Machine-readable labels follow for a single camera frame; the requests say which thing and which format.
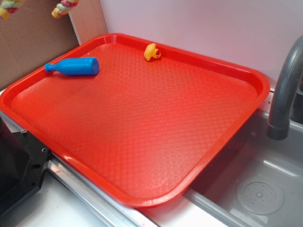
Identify brown cardboard panel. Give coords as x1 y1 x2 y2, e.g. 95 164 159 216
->
0 0 79 90

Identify red plastic tray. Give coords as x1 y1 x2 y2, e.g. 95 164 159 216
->
0 34 270 208

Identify multicolored twisted rope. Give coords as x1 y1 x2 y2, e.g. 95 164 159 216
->
0 0 80 20

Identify yellow rubber duck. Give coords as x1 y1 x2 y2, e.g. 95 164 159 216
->
144 43 161 61

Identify grey toy faucet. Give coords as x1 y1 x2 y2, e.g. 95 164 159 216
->
266 36 303 140

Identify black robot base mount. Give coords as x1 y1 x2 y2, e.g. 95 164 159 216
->
0 119 51 218

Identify blue plastic toy bottle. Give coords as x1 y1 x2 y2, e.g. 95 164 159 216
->
45 57 99 76

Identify grey plastic sink basin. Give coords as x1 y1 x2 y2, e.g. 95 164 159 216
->
184 111 303 227

